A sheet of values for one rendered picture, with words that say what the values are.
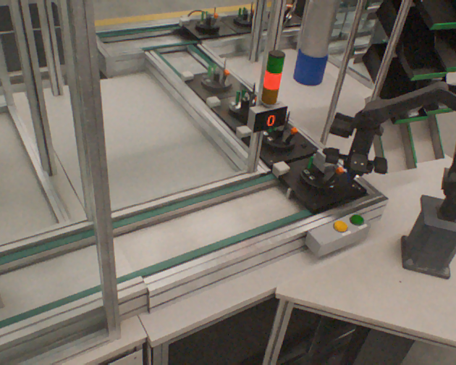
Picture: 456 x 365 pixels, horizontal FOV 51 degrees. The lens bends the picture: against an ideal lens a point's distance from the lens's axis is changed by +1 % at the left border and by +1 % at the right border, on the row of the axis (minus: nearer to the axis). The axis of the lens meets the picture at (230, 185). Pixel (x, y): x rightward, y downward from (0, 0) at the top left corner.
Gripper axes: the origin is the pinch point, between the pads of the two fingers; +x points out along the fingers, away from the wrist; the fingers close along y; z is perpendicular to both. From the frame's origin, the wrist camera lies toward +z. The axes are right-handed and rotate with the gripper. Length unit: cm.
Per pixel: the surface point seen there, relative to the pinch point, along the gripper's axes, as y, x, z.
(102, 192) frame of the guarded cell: -54, -28, 61
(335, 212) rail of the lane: -1.7, 13.5, 4.6
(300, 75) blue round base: -23, 20, -103
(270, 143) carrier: -28.2, 10.7, -22.8
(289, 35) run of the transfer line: -34, 18, -147
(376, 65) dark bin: 1.7, -21.9, -33.6
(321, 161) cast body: -9.5, 4.0, -8.4
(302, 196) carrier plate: -13.0, 12.5, 1.5
